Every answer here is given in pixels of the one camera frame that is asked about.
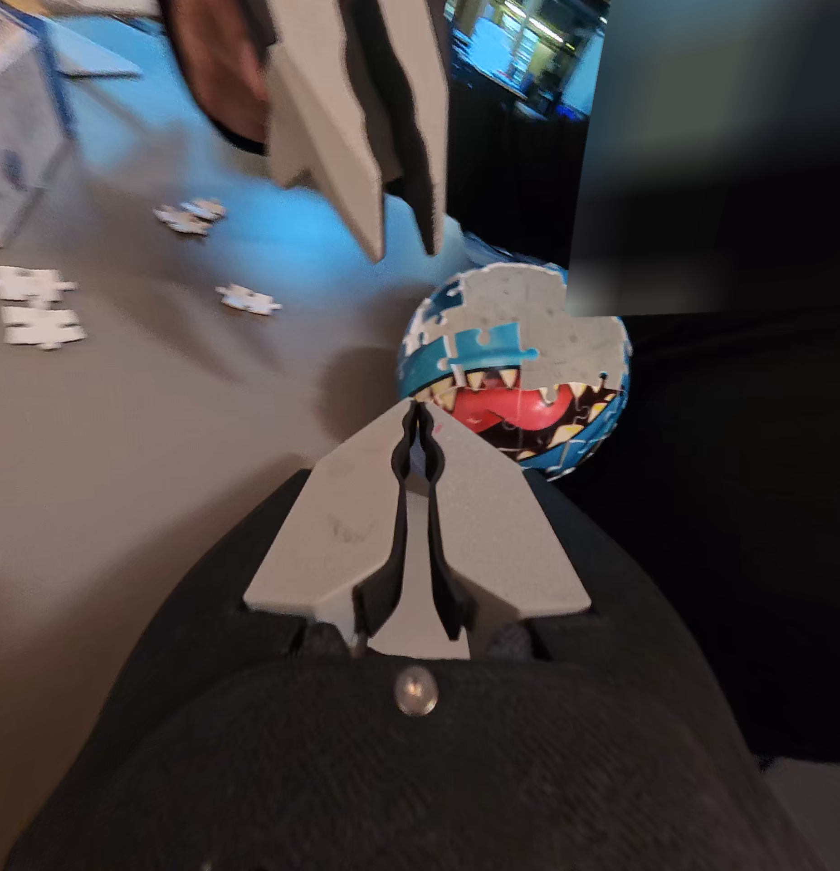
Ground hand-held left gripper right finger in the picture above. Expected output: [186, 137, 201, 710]
[420, 401, 592, 642]

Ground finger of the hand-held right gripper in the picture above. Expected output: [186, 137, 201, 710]
[265, 0, 387, 265]
[379, 0, 452, 257]

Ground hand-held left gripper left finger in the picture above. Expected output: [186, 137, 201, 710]
[242, 399, 421, 641]

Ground blue monster puzzle ball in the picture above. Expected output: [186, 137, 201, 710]
[396, 262, 633, 483]

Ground person's right hand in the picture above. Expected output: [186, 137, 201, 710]
[178, 0, 264, 140]

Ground bright glass partition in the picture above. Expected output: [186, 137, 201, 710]
[447, 0, 610, 122]

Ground pale grey rounded plate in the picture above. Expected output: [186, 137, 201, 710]
[46, 20, 145, 79]

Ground person's black top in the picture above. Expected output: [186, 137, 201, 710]
[549, 316, 840, 763]

